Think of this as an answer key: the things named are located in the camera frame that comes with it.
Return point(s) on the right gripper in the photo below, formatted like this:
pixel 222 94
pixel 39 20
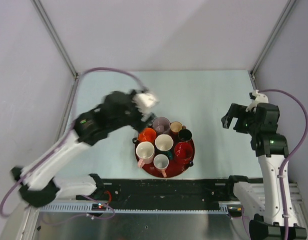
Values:
pixel 236 111

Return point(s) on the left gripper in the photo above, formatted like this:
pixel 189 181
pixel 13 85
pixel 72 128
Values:
pixel 140 125

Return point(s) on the orange mug black handle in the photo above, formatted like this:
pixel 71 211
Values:
pixel 147 135

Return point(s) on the large lilac mug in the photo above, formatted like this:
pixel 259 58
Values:
pixel 161 125

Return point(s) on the pink tall mug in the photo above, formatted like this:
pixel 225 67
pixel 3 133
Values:
pixel 145 151

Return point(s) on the dark green mug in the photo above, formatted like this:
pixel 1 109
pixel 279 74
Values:
pixel 164 144

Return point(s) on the brown striped mug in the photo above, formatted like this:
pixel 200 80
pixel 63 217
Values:
pixel 185 135

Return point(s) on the small orange mug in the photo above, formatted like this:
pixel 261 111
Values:
pixel 176 127

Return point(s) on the salmon small mug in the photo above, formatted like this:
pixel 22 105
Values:
pixel 161 163

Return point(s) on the red mug black handle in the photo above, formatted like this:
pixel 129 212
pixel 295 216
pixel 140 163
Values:
pixel 183 153

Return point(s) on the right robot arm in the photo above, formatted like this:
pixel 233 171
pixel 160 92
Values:
pixel 273 218

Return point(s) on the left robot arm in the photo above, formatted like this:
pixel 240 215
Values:
pixel 39 186

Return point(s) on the red round tray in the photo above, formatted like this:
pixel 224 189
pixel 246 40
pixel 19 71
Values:
pixel 174 169

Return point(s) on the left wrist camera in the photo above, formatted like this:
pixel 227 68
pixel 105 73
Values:
pixel 145 101

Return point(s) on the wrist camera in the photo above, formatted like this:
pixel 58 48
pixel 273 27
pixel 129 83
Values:
pixel 256 98
pixel 145 101

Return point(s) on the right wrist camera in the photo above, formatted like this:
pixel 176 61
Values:
pixel 256 98

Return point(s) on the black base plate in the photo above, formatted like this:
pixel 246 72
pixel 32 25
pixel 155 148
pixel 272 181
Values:
pixel 164 192

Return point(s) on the white slotted cable duct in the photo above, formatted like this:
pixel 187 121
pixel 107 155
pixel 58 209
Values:
pixel 92 207

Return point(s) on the aluminium frame rail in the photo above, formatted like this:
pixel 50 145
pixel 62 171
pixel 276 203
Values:
pixel 43 15

